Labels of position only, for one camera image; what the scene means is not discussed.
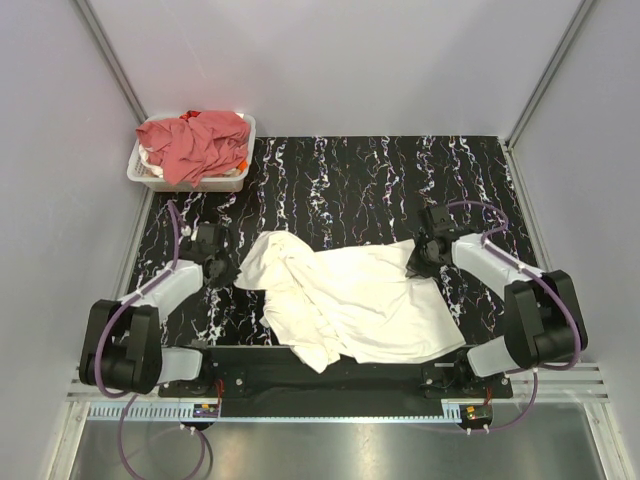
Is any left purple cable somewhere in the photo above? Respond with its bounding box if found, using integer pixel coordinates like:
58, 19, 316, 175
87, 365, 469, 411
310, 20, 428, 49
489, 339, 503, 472
94, 201, 216, 479

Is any pink crumpled t-shirt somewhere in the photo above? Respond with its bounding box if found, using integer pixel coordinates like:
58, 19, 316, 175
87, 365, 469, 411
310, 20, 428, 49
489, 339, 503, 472
136, 110, 250, 187

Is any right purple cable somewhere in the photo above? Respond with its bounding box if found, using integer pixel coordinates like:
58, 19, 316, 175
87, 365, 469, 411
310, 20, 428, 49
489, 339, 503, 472
447, 200, 586, 431

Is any right aluminium frame post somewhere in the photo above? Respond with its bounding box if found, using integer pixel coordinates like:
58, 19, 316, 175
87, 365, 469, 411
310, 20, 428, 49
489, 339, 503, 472
504, 0, 599, 149

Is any black marbled table mat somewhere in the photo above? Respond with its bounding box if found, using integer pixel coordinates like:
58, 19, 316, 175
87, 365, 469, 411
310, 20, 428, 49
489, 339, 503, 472
116, 136, 539, 346

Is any aluminium frame post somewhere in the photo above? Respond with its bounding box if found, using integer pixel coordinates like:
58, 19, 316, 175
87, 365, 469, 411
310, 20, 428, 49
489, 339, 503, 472
71, 0, 147, 124
504, 0, 599, 149

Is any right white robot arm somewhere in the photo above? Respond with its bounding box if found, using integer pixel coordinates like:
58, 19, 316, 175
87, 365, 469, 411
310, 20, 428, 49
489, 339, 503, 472
406, 201, 588, 397

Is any left aluminium frame post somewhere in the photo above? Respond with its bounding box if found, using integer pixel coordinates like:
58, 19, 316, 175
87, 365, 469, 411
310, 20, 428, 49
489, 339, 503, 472
71, 0, 147, 124

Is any white plastic laundry basket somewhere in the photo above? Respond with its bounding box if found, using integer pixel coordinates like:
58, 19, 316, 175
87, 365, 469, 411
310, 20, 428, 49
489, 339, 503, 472
127, 112, 256, 193

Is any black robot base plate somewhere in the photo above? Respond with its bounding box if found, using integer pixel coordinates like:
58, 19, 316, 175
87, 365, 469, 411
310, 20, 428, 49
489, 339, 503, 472
159, 346, 513, 400

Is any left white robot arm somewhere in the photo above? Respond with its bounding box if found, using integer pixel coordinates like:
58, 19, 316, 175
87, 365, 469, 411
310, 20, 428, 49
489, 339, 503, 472
79, 223, 239, 398

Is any white garment in basket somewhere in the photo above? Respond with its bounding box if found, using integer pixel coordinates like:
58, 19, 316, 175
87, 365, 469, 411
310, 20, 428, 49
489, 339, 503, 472
138, 144, 163, 178

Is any white t-shirt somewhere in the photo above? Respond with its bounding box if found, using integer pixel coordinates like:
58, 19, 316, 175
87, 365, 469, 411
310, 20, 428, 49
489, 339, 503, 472
234, 231, 465, 373

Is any purple cable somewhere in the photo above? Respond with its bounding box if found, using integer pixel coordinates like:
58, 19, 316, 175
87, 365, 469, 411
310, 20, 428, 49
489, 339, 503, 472
447, 200, 586, 431
94, 201, 216, 479

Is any grey slotted cable duct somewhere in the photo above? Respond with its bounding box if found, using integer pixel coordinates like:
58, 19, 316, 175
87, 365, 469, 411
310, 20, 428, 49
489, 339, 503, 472
88, 400, 461, 424

